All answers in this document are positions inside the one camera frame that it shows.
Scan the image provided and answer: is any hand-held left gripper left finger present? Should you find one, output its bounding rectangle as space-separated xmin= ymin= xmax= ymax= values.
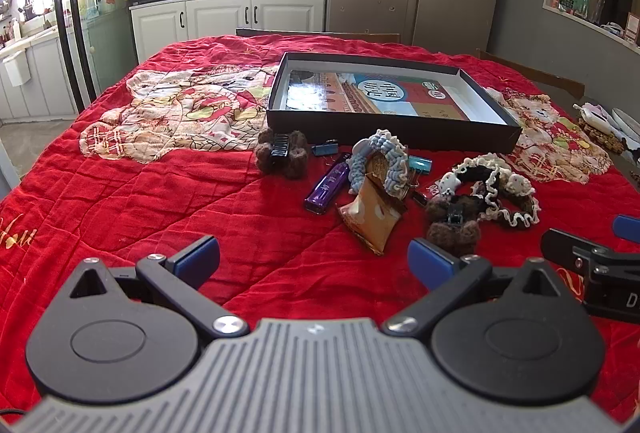
xmin=62 ymin=235 xmax=251 ymax=340

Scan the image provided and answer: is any wooden chair back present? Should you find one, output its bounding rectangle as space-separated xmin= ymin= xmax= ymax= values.
xmin=235 ymin=28 xmax=402 ymax=44

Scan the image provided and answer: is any white kitchen cabinet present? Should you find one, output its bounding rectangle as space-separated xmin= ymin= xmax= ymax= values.
xmin=129 ymin=0 xmax=328 ymax=64

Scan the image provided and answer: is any clear drinking glasses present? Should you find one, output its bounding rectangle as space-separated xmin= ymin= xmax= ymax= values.
xmin=580 ymin=0 xmax=607 ymax=24

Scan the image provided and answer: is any black framed glass door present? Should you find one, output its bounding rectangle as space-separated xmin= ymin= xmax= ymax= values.
xmin=50 ymin=0 xmax=101 ymax=114

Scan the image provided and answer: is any brown woven item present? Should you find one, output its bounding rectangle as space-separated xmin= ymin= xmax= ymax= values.
xmin=577 ymin=118 xmax=626 ymax=156

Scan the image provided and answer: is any brown fuzzy hair claw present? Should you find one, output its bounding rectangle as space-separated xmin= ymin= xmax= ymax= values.
xmin=254 ymin=129 xmax=311 ymax=176
xmin=425 ymin=194 xmax=482 ymax=259

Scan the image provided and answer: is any blue white knitted scrunchie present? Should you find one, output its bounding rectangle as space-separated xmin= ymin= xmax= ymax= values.
xmin=346 ymin=129 xmax=411 ymax=200

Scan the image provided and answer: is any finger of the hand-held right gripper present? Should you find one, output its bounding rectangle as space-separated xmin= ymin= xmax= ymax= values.
xmin=541 ymin=228 xmax=640 ymax=276
xmin=613 ymin=214 xmax=640 ymax=242

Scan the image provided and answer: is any black shallow cardboard box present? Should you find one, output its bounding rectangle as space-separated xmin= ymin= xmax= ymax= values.
xmin=266 ymin=52 xmax=522 ymax=154

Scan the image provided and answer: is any dark wooden chair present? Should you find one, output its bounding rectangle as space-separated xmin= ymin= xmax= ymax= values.
xmin=475 ymin=48 xmax=586 ymax=101

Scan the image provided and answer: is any white hanging bin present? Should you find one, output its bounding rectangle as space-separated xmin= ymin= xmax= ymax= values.
xmin=0 ymin=50 xmax=32 ymax=88

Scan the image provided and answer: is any black scrunchie cream frill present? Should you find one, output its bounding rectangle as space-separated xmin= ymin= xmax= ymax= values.
xmin=477 ymin=173 xmax=542 ymax=231

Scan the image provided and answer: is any teal binder clip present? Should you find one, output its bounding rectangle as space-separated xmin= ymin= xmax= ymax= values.
xmin=407 ymin=154 xmax=433 ymax=178

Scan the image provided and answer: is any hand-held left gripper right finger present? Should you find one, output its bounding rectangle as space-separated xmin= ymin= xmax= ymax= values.
xmin=381 ymin=238 xmax=591 ymax=340

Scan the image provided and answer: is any small red packet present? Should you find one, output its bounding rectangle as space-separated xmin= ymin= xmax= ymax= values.
xmin=422 ymin=180 xmax=453 ymax=204

